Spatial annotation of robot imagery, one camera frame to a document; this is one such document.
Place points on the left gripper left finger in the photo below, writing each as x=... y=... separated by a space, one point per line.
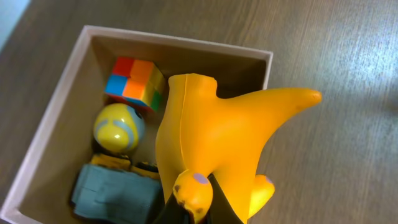
x=172 y=213

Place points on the yellow grey toy truck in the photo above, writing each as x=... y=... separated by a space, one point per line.
x=112 y=189

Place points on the colourful puzzle cube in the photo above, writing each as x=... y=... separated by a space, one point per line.
x=136 y=82

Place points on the yellow minion ball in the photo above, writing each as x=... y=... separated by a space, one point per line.
x=118 y=128

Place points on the orange squishy toy animal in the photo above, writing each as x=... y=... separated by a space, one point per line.
x=202 y=134

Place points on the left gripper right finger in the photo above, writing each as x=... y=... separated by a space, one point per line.
x=220 y=211

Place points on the white cardboard box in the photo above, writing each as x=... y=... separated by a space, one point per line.
x=63 y=142

